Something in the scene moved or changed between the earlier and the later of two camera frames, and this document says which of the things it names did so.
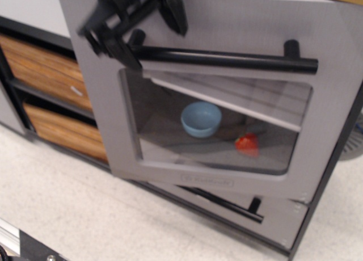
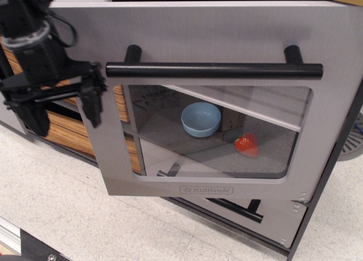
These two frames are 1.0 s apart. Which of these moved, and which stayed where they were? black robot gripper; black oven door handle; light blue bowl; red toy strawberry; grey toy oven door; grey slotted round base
Moved: grey toy oven door; black robot gripper; black oven door handle
Stayed: red toy strawberry; light blue bowl; grey slotted round base
